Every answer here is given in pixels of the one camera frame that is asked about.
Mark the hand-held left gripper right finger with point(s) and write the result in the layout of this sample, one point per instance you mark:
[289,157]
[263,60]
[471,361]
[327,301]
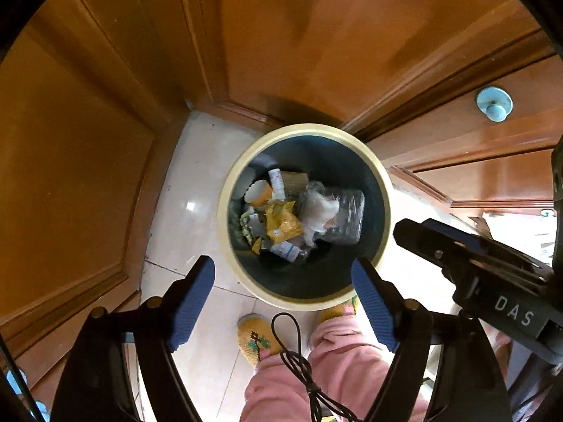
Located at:
[374,307]

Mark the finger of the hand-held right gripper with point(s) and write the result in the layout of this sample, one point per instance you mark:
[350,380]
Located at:
[422,246]
[466,235]

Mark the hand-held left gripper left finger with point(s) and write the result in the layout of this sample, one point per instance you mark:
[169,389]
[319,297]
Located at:
[193,303]

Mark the clear plastic food container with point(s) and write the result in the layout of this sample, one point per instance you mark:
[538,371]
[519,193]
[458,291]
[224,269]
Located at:
[349,215]

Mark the orange white paper snack packet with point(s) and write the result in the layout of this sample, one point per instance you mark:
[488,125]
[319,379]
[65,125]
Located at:
[259,192]

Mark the yellow knitted slipper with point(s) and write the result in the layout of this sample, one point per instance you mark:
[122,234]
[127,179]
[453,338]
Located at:
[341,312]
[259,338]

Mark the pink pyjama trousers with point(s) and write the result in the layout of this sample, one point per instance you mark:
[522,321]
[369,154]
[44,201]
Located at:
[343,369]

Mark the green white small packet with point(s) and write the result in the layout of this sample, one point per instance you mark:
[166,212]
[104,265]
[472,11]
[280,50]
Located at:
[250,226]

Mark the white crumpled tissue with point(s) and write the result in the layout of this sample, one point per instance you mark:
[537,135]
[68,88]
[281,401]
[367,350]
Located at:
[319,215]

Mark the yellow snack wrapper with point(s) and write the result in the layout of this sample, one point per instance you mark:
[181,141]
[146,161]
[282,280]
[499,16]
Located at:
[283,222]

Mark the light blue cabinet knob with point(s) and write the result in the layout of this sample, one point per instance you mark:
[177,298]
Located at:
[495,104]
[16,381]

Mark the white pill bottle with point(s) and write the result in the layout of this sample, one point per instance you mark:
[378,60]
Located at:
[277,182]

